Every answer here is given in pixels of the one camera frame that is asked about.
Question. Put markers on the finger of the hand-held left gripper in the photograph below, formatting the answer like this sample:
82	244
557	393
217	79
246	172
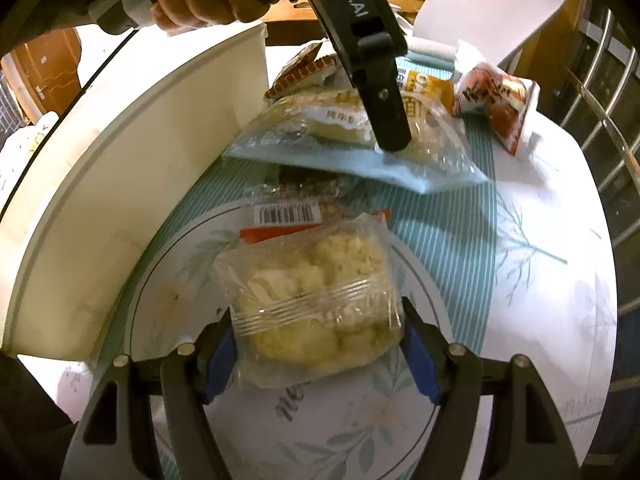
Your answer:
387	115

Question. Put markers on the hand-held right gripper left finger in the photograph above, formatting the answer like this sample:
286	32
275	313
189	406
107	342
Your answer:
220	366

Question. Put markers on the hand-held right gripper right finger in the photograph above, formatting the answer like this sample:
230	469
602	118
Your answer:
422	360

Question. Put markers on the blue-edged clear bread packet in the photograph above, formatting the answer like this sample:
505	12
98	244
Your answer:
310	140

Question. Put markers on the clear crumbly cake packet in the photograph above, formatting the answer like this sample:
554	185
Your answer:
310	310

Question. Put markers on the white plastic tray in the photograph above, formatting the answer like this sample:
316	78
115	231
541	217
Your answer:
125	170

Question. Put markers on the person's left hand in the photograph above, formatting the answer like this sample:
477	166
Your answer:
200	7

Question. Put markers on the orange cracker packet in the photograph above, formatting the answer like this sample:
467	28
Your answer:
430	91

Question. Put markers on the red striped snack packet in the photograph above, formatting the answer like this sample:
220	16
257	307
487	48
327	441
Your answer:
300	69

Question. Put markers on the red and white snack packet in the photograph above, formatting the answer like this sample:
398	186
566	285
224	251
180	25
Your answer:
500	105

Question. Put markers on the teal striped leaf-print tablecloth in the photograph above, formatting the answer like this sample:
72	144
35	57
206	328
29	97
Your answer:
540	285

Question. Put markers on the grey office chair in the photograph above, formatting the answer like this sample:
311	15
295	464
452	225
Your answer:
485	5

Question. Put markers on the dark cloth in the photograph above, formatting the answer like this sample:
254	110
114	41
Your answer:
30	410

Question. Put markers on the wooden door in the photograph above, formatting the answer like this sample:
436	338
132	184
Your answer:
45	70

